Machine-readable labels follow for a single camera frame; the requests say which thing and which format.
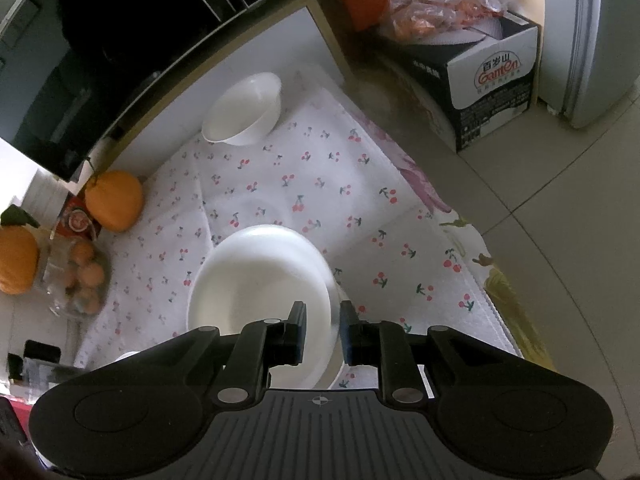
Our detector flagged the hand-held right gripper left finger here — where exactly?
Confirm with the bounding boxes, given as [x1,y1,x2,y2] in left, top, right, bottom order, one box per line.
[170,301,308,409]

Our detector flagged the black glossy appliance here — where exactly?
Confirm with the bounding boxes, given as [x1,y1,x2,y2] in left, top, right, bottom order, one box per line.
[0,0,302,184]

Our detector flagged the small white bowl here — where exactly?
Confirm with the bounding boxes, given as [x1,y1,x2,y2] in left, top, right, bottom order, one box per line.
[201,72,283,147]

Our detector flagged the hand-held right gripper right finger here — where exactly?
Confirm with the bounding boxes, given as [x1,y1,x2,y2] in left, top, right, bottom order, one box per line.
[339,300,482,409]

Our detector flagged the floral table cover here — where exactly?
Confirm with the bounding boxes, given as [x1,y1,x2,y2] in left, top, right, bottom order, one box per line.
[389,149,554,369]

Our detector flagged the glass jar of fruit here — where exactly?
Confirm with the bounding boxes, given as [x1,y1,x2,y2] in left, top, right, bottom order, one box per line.
[37,236,109,319]

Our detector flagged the large white bowl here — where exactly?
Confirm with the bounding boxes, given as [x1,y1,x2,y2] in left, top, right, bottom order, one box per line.
[186,224,343,392]

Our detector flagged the small red box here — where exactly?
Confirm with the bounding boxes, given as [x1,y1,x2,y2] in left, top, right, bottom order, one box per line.
[51,194,104,239]

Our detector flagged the cherry print tablecloth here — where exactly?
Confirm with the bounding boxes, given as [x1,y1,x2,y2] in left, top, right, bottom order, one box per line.
[74,67,517,392]

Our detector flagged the white refrigerator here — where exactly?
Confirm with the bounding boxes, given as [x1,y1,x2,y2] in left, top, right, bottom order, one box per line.
[514,0,640,129]

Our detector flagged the black and white cardboard box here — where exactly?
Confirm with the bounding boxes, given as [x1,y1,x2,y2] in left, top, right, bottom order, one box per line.
[377,11,542,154]

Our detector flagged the orange with green leaf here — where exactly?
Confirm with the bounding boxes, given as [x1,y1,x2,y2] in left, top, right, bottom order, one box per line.
[0,207,42,296]

